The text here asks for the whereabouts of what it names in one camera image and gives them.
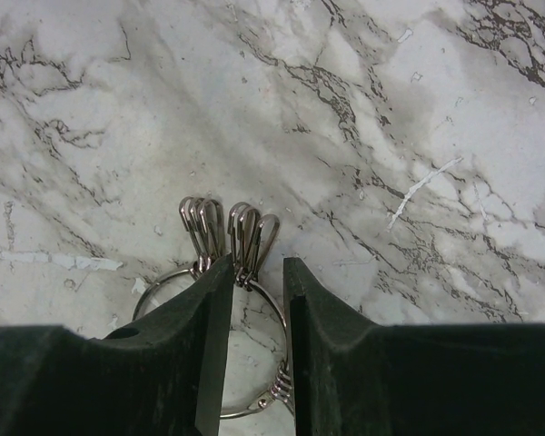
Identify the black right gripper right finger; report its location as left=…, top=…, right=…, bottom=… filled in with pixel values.
left=282, top=257, right=545, bottom=435

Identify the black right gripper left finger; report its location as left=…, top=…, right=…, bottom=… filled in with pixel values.
left=0, top=257, right=234, bottom=435

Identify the silver keyring with clips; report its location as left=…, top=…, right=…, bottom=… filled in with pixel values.
left=132, top=196, right=295, bottom=420

